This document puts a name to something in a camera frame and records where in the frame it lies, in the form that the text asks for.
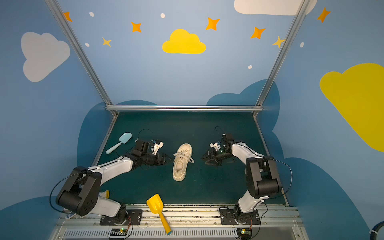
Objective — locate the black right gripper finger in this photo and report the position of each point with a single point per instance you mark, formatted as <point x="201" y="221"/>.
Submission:
<point x="208" y="156"/>
<point x="212" y="162"/>

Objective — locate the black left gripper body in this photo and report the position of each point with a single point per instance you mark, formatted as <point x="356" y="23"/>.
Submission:
<point x="157" y="159"/>

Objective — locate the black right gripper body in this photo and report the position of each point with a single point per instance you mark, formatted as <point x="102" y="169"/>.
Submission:
<point x="214" y="156"/>

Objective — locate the white canvas sneaker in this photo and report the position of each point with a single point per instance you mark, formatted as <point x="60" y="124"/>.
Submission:
<point x="180" y="169"/>

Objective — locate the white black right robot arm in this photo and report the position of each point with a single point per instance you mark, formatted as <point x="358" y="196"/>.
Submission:
<point x="263" y="180"/>

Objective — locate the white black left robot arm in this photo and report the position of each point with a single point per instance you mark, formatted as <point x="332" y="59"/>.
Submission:
<point x="81" y="194"/>

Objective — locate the light blue toy spatula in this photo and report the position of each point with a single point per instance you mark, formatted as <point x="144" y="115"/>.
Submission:
<point x="124" y="138"/>

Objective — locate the yellow toy shovel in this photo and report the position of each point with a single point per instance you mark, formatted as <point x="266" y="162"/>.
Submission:
<point x="156" y="206"/>

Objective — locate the back horizontal aluminium bar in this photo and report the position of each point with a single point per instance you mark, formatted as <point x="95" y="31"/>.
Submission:
<point x="142" y="108"/>

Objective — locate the left green circuit board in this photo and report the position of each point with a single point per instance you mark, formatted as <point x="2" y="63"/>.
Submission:
<point x="119" y="234"/>

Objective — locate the green circuit board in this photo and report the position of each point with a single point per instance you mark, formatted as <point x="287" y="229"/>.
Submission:
<point x="119" y="234"/>
<point x="244" y="234"/>

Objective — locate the right green circuit board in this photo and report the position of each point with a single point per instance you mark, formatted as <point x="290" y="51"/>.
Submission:
<point x="244" y="234"/>

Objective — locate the blue dotted work glove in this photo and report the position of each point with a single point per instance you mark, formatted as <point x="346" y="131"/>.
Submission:
<point x="70" y="215"/>

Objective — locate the left side aluminium floor rail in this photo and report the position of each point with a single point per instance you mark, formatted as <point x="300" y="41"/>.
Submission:
<point x="105" y="140"/>

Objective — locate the aluminium floor rail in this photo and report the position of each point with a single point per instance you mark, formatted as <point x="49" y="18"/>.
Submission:
<point x="266" y="122"/>
<point x="105" y="140"/>

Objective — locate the right side aluminium floor rail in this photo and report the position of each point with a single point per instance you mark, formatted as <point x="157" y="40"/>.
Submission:
<point x="266" y="122"/>

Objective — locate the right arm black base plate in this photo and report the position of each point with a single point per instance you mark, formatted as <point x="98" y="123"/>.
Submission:
<point x="236" y="217"/>

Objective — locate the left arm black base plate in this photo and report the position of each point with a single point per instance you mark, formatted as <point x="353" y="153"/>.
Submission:
<point x="123" y="218"/>

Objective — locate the aluminium front rail platform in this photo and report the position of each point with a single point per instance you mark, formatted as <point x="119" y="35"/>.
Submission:
<point x="188" y="222"/>

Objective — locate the right aluminium frame post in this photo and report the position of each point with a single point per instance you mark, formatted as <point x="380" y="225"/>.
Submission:
<point x="290" y="37"/>

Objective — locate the aluminium frame post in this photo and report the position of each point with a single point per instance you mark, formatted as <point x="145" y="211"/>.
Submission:
<point x="59" y="15"/>
<point x="290" y="37"/>

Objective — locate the left aluminium frame post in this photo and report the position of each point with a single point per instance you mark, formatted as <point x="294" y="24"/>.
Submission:
<point x="59" y="15"/>

